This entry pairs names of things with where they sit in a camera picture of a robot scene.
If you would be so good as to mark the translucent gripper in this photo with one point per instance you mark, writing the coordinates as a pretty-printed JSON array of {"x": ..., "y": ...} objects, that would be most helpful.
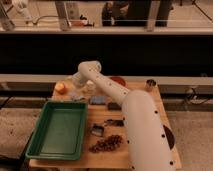
[{"x": 91, "y": 87}]

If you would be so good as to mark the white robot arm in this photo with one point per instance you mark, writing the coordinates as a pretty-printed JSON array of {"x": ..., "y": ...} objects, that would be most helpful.
[{"x": 147, "y": 140}]

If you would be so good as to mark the red bowl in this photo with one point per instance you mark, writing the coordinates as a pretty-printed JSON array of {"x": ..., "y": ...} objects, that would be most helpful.
[{"x": 119, "y": 80}]

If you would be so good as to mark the purple bowl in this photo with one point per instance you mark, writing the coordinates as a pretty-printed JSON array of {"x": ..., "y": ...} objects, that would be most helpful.
[{"x": 170, "y": 137}]

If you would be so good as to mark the blue sponge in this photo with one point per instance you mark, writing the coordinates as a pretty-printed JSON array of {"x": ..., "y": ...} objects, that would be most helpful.
[{"x": 97, "y": 100}]

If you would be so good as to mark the grey blue cloth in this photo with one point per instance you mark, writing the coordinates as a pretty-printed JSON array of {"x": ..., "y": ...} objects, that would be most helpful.
[{"x": 75, "y": 96}]

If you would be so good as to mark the black rectangular block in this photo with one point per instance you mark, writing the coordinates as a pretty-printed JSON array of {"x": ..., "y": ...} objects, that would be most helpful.
[{"x": 113, "y": 106}]

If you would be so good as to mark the green plastic tray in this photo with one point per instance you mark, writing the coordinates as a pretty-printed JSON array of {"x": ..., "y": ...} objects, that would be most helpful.
[{"x": 59, "y": 132}]

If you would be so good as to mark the small metal cup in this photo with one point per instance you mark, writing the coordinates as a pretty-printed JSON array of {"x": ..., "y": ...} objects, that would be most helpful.
[{"x": 150, "y": 85}]

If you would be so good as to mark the bunch of dark grapes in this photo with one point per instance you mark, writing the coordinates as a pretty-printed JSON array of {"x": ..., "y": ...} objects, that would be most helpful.
[{"x": 110, "y": 143}]

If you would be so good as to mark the wooden board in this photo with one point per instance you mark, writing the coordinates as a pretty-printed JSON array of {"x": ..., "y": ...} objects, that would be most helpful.
[{"x": 120, "y": 158}]

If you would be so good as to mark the person in background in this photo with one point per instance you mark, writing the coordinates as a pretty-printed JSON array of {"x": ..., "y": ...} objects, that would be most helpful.
[{"x": 114, "y": 13}]

